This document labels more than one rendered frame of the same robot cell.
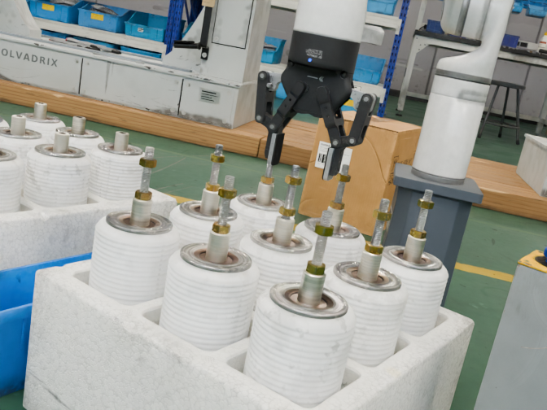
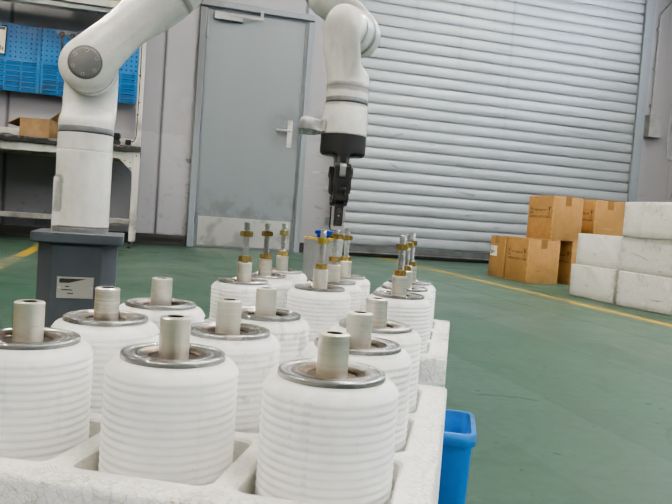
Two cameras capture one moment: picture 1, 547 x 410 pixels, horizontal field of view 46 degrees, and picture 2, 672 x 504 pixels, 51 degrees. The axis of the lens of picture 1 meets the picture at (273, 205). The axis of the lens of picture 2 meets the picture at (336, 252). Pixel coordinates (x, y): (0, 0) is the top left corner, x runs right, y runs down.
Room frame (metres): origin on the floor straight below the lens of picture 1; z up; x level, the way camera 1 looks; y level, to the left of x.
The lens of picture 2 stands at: (1.21, 1.05, 0.36)
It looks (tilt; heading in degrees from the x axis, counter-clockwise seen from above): 3 degrees down; 246
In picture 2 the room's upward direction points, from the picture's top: 4 degrees clockwise
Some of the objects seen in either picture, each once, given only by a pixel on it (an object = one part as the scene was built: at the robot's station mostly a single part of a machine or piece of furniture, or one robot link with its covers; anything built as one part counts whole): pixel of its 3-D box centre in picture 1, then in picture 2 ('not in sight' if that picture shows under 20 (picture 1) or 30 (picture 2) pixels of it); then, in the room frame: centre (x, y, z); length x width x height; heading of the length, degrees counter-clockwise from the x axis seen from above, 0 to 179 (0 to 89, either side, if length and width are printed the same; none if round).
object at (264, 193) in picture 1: (264, 194); (244, 273); (0.89, 0.02, 0.26); 0.02 x 0.02 x 0.03
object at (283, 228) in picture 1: (282, 231); (333, 274); (0.73, -0.02, 0.26); 0.02 x 0.02 x 0.03
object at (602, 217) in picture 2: not in sight; (596, 221); (-2.55, -2.82, 0.45); 0.30 x 0.24 x 0.30; 79
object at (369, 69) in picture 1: (361, 67); not in sight; (5.47, -0.49, 0.36); 0.50 x 0.38 x 0.21; 172
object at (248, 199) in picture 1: (263, 202); (243, 281); (0.89, 0.02, 0.25); 0.08 x 0.08 x 0.01
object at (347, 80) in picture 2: not in sight; (347, 55); (0.73, -0.02, 0.62); 0.09 x 0.07 x 0.15; 36
